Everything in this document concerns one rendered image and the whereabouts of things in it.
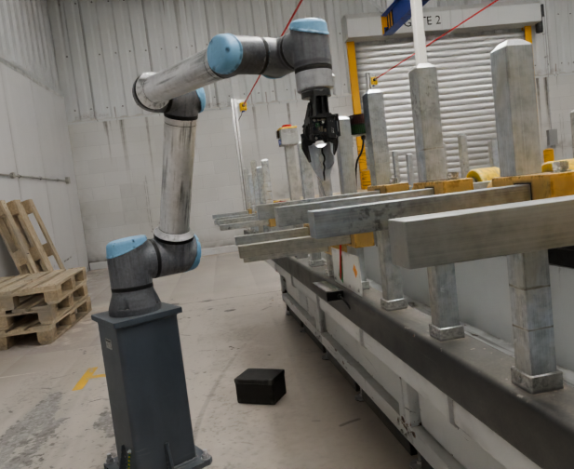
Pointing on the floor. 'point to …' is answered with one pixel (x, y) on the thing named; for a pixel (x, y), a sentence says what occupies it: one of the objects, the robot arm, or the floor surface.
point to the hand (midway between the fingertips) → (323, 175)
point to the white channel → (419, 32)
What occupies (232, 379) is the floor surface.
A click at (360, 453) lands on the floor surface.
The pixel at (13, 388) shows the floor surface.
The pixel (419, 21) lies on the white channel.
